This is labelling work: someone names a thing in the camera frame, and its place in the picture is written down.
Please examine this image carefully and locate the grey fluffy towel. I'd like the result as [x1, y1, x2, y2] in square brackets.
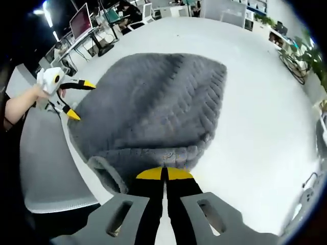
[67, 52, 228, 195]

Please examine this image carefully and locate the black flat base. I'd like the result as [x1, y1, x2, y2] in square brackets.
[98, 44, 115, 57]

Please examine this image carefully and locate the person's left hand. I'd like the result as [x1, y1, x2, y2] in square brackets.
[32, 84, 66, 103]

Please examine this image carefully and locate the white desk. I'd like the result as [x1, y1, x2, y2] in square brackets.
[57, 27, 101, 62]

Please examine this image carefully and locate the grey mesh chair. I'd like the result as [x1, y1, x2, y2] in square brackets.
[19, 65, 102, 214]

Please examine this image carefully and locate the white framed monitor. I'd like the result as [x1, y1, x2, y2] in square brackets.
[69, 3, 94, 39]

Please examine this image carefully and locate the person's black clothing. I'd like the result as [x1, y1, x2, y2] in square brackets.
[0, 63, 36, 230]

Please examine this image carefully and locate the white office chair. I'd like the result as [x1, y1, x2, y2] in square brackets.
[127, 3, 162, 30]

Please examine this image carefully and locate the white handheld controller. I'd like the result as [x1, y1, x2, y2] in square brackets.
[301, 172, 327, 207]

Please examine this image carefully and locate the white and black headset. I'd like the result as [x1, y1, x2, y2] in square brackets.
[315, 117, 327, 154]

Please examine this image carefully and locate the white mesh chair back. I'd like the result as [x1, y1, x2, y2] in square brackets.
[201, 0, 247, 29]

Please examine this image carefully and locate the large green potted plant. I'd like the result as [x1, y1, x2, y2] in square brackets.
[277, 27, 327, 90]

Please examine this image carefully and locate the small green plant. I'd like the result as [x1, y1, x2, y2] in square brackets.
[254, 12, 277, 27]

